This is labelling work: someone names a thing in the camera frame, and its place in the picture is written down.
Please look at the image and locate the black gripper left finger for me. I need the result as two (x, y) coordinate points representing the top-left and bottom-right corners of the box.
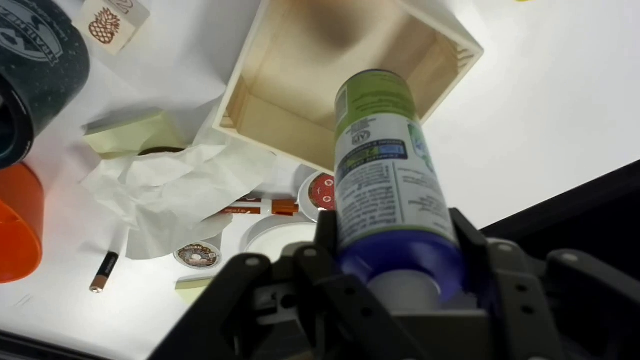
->
(148, 209), (402, 360)

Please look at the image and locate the small wooden crate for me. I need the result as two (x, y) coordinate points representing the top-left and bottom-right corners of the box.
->
(210, 0), (486, 175)

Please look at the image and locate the dark teal mug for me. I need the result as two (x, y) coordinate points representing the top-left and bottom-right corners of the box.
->
(0, 0), (91, 171)

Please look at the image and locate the printed wooden cube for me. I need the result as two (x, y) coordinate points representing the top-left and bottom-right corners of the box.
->
(69, 0), (151, 56)

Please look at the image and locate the blue bottle with green label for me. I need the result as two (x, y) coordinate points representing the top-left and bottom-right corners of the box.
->
(332, 69), (468, 317)

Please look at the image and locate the small round brown token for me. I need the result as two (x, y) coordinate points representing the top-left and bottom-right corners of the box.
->
(171, 241), (224, 270)

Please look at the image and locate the crumpled white tissue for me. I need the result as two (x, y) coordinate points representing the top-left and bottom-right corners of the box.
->
(78, 127), (283, 262)

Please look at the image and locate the black stick with copper end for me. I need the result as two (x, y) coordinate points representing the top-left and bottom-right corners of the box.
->
(88, 251), (122, 295)

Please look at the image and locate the small brown orange piece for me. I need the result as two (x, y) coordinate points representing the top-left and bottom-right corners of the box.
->
(268, 196), (299, 218)

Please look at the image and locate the red white bowl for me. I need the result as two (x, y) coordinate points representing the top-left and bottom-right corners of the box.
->
(295, 168), (340, 223)

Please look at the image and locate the orange plastic bowl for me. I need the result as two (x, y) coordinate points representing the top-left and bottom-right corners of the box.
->
(0, 161), (46, 286)

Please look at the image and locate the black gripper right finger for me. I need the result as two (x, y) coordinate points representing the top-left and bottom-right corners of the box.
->
(446, 207), (640, 360)

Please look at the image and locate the red white sachet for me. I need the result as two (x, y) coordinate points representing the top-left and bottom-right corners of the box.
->
(218, 191), (266, 218)

